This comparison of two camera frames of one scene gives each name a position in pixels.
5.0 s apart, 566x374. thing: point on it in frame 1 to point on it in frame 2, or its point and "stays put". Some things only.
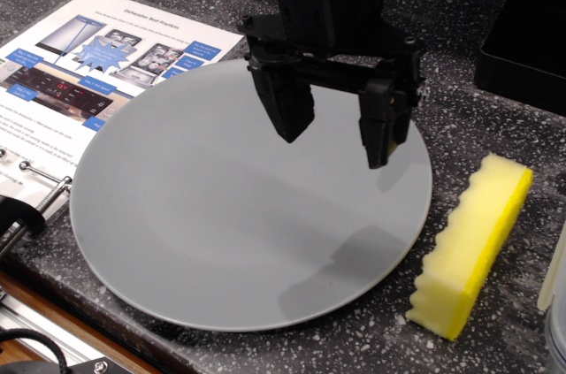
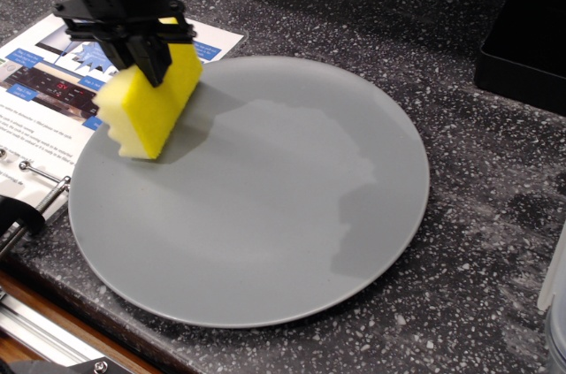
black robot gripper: [331, 24] to [117, 9]
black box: [523, 57] stays put
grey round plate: [187, 205] stays put
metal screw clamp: [19, 217] stays put
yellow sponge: [468, 240] to [141, 113]
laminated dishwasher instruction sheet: [65, 76] stays put
